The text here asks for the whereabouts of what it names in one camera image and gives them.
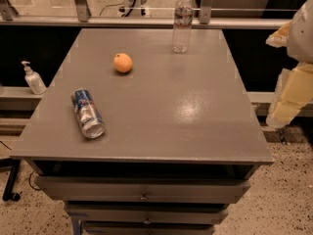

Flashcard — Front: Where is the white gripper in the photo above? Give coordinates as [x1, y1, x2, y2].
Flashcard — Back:
[265, 0, 313, 128]

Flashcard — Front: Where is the red bull can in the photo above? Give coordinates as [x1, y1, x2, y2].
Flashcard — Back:
[71, 88, 105, 139]

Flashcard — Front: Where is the clear plastic water bottle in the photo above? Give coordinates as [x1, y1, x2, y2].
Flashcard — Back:
[172, 0, 194, 53]

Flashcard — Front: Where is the grey drawer cabinet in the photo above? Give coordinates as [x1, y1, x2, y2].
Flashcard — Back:
[13, 28, 273, 235]

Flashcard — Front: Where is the orange fruit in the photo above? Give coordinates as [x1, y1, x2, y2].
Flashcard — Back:
[113, 53, 133, 73]

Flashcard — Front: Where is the grey metal railing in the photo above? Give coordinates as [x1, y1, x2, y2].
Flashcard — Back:
[0, 0, 306, 29]

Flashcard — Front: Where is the white pump dispenser bottle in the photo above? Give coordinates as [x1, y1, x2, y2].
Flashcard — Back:
[22, 61, 47, 95]

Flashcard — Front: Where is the black stand leg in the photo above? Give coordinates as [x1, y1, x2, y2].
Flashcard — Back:
[0, 158, 21, 202]

